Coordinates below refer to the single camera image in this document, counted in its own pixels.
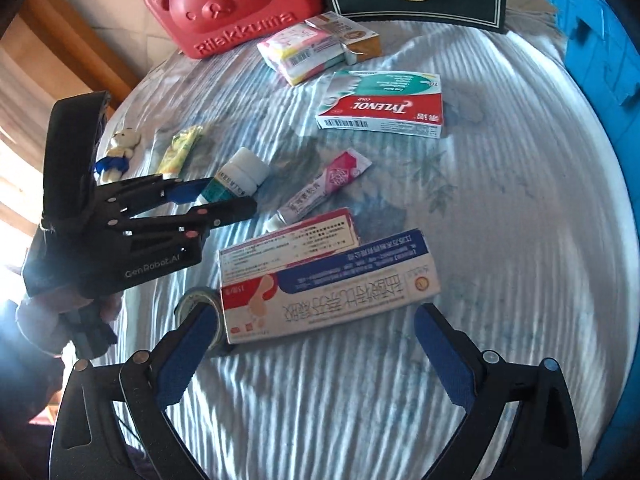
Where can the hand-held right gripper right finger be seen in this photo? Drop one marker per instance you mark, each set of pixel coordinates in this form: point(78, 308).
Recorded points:
point(445, 355)

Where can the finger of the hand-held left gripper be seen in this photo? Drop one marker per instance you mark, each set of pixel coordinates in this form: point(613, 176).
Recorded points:
point(187, 191)
point(225, 212)

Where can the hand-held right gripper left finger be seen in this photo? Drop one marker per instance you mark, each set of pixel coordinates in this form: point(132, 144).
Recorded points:
point(185, 355)

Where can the small white teal-label bottle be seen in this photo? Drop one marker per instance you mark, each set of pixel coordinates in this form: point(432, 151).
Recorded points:
point(240, 172)

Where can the white and blue ointment box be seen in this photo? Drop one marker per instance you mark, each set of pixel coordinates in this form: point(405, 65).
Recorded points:
point(330, 290)

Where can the red and teal medicine box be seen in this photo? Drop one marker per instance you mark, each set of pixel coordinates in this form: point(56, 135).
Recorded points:
point(385, 105)

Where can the blue plastic crate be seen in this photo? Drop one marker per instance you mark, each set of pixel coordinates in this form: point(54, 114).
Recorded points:
point(595, 35)

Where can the person's left forearm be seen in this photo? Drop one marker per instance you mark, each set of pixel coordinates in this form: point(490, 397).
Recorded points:
point(25, 385)

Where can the person's left hand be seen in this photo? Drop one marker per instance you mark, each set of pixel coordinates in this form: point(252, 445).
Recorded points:
point(45, 320)

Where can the yellow green sachet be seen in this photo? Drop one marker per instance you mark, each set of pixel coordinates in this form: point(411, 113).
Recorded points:
point(179, 150)

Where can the black tape roll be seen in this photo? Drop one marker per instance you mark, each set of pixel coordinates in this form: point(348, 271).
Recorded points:
point(195, 300)

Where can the pink and white medicine box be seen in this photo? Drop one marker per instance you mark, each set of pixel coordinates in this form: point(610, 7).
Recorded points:
point(290, 245)

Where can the small white plush bear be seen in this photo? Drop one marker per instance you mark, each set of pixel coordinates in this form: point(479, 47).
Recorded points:
point(117, 155)

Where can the pink ointment tube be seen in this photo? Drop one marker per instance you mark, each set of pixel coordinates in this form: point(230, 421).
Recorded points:
point(330, 180)

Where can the pink and yellow note pack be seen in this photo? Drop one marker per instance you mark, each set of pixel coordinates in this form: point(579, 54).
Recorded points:
point(297, 52)

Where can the red bear-face carry case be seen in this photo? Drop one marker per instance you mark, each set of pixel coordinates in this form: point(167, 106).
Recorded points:
point(225, 5)

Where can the white and orange medicine box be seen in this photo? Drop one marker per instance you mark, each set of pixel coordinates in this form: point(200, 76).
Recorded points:
point(357, 37)

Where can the curved wooden wall frame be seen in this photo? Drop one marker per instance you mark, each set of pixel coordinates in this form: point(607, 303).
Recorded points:
point(65, 50)

